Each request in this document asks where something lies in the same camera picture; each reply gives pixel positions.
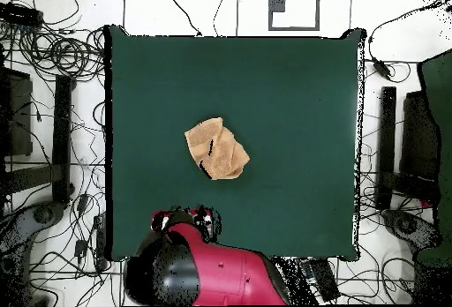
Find black box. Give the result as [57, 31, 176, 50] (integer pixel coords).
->
[0, 66, 34, 158]

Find green cloth sheet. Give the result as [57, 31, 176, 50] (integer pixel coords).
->
[416, 48, 452, 269]

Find black power adapter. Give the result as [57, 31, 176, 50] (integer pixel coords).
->
[372, 58, 393, 80]

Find black stand frame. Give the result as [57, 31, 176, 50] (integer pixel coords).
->
[373, 86, 441, 211]
[0, 73, 75, 206]

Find coiled black cable bundle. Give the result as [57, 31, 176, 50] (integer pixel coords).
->
[13, 26, 107, 82]

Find tan terry towel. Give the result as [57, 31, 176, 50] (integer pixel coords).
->
[184, 116, 251, 181]

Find black power strip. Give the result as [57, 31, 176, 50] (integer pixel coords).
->
[0, 3, 44, 27]

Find thin black cable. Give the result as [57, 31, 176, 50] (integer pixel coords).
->
[164, 0, 203, 37]

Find dark box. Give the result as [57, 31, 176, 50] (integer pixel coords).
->
[400, 89, 441, 181]

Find grey wheeled base leg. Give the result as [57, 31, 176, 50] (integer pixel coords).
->
[382, 209, 441, 251]
[0, 200, 68, 251]

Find dark green table cloth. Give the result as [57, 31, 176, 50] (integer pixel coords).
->
[105, 24, 366, 262]

